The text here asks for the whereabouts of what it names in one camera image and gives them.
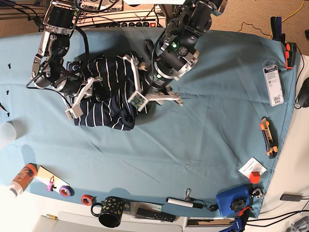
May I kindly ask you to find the black patterned mug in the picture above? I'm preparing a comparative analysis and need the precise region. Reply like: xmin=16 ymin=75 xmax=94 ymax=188
xmin=90 ymin=196 xmax=125 ymax=228

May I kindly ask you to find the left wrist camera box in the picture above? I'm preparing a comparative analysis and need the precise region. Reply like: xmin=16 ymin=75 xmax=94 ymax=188
xmin=128 ymin=91 xmax=149 ymax=112

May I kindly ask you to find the translucent plastic cup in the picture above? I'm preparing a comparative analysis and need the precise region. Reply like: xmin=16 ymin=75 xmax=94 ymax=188
xmin=0 ymin=122 xmax=16 ymax=149

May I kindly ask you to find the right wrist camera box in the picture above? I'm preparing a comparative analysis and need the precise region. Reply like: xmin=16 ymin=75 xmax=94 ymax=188
xmin=65 ymin=105 xmax=83 ymax=121

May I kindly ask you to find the black power strip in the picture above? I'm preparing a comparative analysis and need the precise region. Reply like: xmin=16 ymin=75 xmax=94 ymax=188
xmin=95 ymin=21 xmax=157 ymax=28

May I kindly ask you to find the black remote control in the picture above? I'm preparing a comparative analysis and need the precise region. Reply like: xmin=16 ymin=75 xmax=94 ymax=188
xmin=136 ymin=208 xmax=176 ymax=222

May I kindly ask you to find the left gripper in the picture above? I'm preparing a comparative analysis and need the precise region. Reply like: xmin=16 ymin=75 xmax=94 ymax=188
xmin=123 ymin=51 xmax=199 ymax=106

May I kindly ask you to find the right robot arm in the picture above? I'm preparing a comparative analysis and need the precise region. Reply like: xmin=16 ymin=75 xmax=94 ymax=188
xmin=26 ymin=0 xmax=106 ymax=107

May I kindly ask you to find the navy white striped t-shirt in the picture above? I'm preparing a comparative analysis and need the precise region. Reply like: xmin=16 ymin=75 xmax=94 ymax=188
xmin=73 ymin=53 xmax=139 ymax=131

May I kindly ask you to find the silver carabiner clip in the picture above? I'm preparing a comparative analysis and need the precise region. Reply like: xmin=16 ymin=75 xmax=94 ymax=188
xmin=184 ymin=188 xmax=191 ymax=201

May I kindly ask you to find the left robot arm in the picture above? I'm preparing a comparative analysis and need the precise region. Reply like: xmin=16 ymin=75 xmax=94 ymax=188
xmin=125 ymin=0 xmax=227 ymax=112

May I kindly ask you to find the blue plastic case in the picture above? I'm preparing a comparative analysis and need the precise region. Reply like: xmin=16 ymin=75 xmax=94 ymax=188
xmin=216 ymin=184 xmax=253 ymax=217

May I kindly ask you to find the white black marker pen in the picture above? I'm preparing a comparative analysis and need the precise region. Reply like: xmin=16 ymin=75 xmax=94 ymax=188
xmin=166 ymin=198 xmax=204 ymax=209

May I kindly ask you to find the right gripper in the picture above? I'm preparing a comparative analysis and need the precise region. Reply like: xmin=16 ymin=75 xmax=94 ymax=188
xmin=33 ymin=70 xmax=102 ymax=109

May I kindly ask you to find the packaged tool blister pack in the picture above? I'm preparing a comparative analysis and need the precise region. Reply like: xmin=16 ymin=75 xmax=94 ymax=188
xmin=263 ymin=59 xmax=284 ymax=107

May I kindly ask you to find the red cube block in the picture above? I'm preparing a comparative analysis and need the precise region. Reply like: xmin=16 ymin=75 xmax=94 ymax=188
xmin=249 ymin=172 xmax=261 ymax=184

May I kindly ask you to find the wooden board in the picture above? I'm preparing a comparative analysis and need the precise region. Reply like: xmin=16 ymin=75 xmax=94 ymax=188
xmin=36 ymin=166 xmax=69 ymax=193

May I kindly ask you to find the red tape roll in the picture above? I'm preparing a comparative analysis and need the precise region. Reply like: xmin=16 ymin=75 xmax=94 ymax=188
xmin=81 ymin=194 xmax=94 ymax=206

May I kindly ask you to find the orange black utility knife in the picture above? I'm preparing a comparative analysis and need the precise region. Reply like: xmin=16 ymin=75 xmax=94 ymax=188
xmin=260 ymin=117 xmax=278 ymax=159

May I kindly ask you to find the pink small clip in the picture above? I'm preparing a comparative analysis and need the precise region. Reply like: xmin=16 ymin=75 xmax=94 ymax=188
xmin=46 ymin=176 xmax=56 ymax=192

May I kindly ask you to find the white paper card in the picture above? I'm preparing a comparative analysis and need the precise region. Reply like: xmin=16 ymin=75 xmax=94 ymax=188
xmin=239 ymin=157 xmax=267 ymax=179

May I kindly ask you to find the blue handled clamp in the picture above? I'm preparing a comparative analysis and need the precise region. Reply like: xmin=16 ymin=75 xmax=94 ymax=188
xmin=220 ymin=206 xmax=252 ymax=232

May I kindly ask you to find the teal table cloth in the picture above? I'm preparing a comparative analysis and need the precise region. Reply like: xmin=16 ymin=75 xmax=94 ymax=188
xmin=0 ymin=31 xmax=302 ymax=203

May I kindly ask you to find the purple tape roll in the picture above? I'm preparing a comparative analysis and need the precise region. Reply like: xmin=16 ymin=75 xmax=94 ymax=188
xmin=59 ymin=186 xmax=72 ymax=198

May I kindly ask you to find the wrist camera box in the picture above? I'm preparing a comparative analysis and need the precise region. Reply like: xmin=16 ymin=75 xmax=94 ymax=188
xmin=65 ymin=105 xmax=83 ymax=121
xmin=128 ymin=91 xmax=149 ymax=112

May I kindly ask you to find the orange drink can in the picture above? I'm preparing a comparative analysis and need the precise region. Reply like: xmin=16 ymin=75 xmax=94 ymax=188
xmin=9 ymin=163 xmax=38 ymax=197

